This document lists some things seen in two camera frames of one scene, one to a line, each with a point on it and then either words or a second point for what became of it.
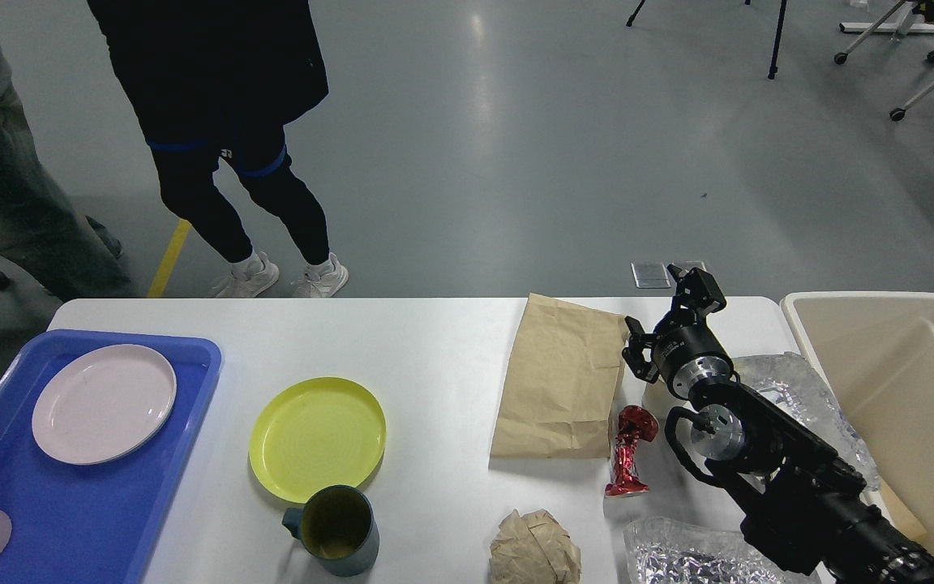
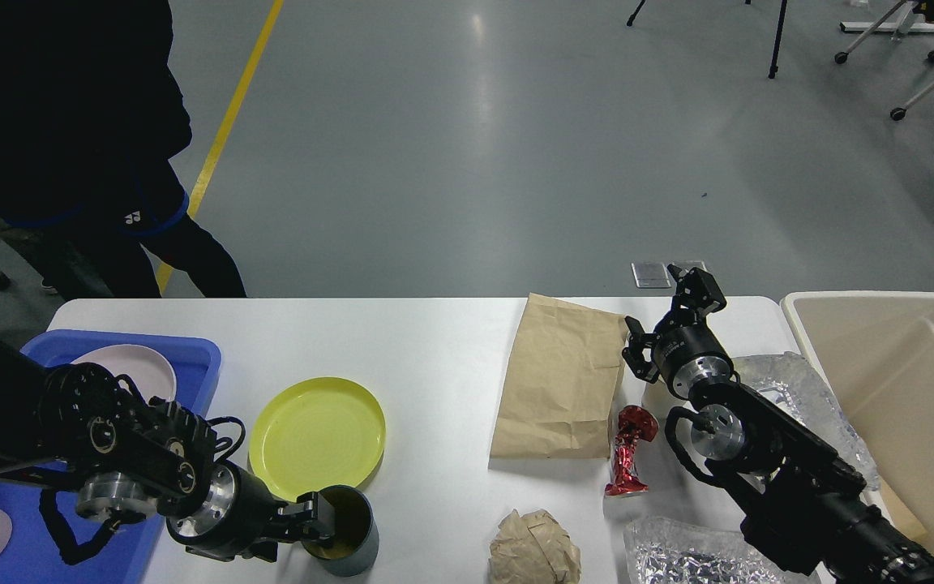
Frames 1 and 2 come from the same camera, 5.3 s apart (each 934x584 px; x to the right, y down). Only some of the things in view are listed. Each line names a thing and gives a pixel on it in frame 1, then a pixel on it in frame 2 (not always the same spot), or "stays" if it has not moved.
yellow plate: (317, 433) stays
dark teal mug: (336, 526) stays
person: (212, 78) → (62, 117)
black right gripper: (689, 354) stays
